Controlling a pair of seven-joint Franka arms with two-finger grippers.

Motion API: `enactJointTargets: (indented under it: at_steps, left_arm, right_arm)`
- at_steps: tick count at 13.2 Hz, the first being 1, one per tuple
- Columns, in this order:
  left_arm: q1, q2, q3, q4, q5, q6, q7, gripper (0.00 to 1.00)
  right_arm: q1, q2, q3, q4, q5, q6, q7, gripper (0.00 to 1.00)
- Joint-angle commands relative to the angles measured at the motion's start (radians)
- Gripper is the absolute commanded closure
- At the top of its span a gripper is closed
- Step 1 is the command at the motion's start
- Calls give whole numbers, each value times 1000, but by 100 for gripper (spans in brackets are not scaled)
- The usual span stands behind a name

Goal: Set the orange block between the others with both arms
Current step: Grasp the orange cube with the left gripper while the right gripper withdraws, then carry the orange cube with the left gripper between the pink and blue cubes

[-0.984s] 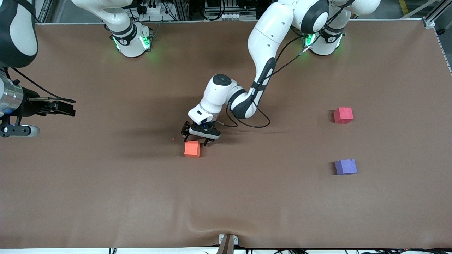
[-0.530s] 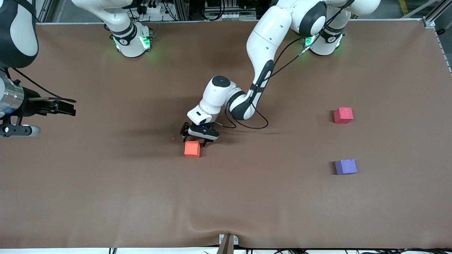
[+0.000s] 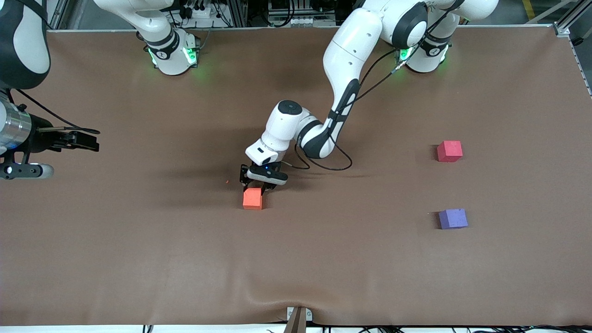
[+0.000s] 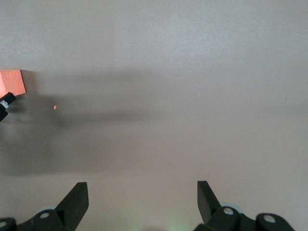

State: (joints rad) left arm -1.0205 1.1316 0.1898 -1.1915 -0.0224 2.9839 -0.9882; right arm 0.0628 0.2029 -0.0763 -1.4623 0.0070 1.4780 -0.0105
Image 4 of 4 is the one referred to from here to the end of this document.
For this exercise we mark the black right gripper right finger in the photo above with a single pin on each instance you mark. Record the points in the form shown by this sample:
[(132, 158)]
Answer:
[(211, 211)]

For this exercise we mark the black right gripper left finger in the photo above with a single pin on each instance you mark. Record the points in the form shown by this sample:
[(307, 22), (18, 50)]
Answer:
[(69, 209)]

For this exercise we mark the orange foam block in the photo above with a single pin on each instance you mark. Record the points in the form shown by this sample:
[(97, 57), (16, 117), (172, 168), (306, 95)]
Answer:
[(13, 81)]

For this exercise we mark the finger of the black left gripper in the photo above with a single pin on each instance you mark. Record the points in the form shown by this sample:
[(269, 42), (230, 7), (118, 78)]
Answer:
[(3, 115)]

